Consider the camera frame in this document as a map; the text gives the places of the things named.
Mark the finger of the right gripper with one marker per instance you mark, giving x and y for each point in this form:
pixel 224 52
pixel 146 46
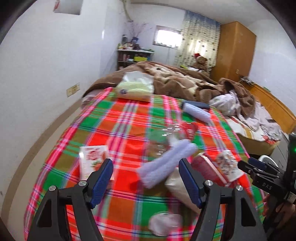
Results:
pixel 263 167
pixel 257 176

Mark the red drink can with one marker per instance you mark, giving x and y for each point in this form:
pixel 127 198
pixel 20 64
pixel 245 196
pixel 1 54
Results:
pixel 204 164

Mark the cream paper bag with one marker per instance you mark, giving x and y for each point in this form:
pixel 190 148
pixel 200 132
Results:
pixel 176 186

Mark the strawberry milk carton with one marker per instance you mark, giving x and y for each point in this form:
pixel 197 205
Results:
pixel 91 159

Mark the clear cola bottle red label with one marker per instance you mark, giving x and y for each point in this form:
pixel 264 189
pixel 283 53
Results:
pixel 162 139

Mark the lavender towel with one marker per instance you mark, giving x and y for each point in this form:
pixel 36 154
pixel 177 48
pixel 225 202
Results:
pixel 153 172
pixel 196 112

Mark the pink purple milk carton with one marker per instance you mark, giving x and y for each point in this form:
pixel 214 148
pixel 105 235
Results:
pixel 228 165

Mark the white trash bin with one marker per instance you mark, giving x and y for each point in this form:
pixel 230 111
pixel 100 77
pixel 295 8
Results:
pixel 267 159

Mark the person's right hand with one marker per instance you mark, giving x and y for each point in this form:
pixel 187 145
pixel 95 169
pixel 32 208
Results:
pixel 276 213

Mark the light pink bedsheet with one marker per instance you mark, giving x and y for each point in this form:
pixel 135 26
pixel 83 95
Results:
pixel 260 126

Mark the wooden headboard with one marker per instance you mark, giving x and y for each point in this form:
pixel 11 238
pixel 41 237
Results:
pixel 278 111

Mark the dark blue glasses case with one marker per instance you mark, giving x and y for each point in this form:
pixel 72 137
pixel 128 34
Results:
pixel 196 104

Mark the plaid red green tablecloth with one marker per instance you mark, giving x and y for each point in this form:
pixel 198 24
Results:
pixel 124 127

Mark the teddy bear santa hat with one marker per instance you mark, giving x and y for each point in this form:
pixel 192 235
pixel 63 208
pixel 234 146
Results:
pixel 201 62

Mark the brown fleece blanket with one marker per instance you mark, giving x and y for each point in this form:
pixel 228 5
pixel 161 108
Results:
pixel 180 83

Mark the wooden wardrobe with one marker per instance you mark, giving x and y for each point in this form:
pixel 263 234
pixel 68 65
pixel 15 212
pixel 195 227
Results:
pixel 235 52

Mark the green tissue pack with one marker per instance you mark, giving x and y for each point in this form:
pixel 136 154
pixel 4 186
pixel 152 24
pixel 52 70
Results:
pixel 136 86

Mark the patterned curtain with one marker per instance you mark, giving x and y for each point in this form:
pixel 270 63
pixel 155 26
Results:
pixel 200 35

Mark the small window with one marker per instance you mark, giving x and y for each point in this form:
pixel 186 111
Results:
pixel 167 37

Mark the cluttered shelf unit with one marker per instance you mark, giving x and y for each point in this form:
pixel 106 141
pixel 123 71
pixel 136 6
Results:
pixel 129 53

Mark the dried branches in vase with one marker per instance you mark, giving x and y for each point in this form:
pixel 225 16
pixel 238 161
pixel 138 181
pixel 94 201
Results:
pixel 135 29

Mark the wall power socket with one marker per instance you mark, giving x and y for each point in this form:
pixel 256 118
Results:
pixel 72 90

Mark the silver wall panel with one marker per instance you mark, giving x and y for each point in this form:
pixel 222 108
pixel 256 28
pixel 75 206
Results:
pixel 72 7

